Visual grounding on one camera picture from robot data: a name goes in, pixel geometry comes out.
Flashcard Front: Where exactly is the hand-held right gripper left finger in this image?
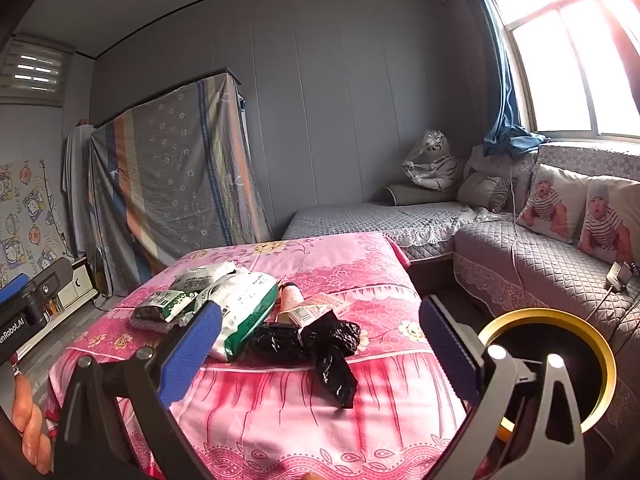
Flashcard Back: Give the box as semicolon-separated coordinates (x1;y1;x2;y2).
55;301;223;480

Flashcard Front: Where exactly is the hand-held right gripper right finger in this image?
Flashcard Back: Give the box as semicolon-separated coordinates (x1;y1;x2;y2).
419;296;587;480

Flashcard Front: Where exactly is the green white milk carton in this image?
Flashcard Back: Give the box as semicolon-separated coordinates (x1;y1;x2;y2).
131;287;199;334

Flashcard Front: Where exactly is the large green-white milk carton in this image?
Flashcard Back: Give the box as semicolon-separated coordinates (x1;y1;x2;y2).
192;270;280;362

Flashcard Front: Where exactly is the black yellow-rimmed trash bin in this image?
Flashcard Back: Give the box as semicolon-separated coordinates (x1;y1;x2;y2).
477;308;617;461

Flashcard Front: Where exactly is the person's left hand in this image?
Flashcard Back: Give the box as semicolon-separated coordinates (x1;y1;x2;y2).
11;374;54;476

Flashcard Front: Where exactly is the white low cabinet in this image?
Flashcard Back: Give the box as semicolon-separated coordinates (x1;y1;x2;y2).
47;257;95;317

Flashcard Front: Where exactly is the crumpled white plastic packet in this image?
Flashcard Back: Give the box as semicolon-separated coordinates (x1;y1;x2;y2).
169;260;237;294

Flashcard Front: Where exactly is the pink plastic bottle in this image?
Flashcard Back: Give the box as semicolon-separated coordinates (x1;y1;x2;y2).
277;282;307;324

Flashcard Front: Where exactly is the grey quilted sofa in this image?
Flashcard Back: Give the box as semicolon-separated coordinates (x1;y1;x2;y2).
281;142;640;461

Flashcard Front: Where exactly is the black plastic bag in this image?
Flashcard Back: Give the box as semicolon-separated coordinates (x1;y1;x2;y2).
250;312;362;409

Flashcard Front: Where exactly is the pink floral blanket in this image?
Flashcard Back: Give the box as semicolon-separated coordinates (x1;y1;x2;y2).
45;232;482;480

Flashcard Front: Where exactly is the pale labelled wrapper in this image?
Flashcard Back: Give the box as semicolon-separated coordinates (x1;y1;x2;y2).
287;295;352;329

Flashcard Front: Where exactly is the grey hanging cloth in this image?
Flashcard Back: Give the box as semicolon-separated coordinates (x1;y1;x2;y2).
62;122;97;261

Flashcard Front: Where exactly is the flat grey pillow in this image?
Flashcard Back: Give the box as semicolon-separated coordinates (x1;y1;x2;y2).
384;183;461;207

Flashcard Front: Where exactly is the grey frilled cushion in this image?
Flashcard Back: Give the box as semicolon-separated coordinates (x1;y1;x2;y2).
465;144;533;183
456;170;512;214

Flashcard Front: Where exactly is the baby print cushion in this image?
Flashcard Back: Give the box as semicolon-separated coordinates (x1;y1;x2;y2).
577;176;640;267
516;162;592;244

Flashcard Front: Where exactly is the striped sheet covered wardrobe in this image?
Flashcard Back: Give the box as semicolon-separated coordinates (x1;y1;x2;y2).
89;66;274;297

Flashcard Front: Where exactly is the white tiger plush toy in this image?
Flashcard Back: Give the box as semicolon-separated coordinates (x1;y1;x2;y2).
402;130;459;191

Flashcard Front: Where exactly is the white charger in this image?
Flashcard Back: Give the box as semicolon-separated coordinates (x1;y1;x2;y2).
606;261;635;292

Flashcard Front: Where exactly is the grey window blind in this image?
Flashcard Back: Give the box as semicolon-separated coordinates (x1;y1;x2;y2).
0;35;76;109

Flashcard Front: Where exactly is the blue curtain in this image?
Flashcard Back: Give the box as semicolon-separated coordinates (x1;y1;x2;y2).
459;0;549;157

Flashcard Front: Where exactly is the window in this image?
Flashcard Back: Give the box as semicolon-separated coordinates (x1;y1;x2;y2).
480;0;640;139

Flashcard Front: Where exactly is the cartoon wall poster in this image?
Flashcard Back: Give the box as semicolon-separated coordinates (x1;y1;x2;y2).
0;160;72;292

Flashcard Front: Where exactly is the white cable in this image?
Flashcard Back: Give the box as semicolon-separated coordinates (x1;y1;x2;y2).
506;157;523;266

